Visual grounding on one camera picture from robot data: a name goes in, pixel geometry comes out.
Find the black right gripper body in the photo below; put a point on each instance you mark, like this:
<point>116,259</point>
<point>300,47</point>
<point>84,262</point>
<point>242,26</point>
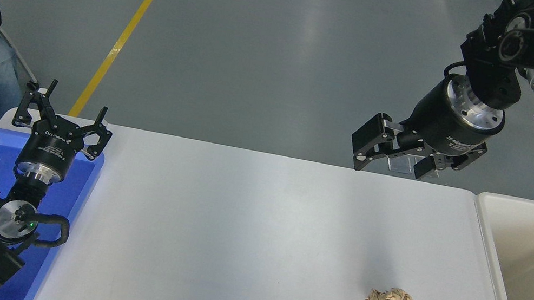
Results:
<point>439,122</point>

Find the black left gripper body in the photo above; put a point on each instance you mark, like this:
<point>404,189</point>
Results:
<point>50,147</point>

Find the grey floor plate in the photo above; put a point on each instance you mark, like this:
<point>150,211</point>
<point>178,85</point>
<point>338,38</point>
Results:
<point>398,166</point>

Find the grey metal chair leg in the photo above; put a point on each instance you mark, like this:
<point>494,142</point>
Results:
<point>17,55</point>

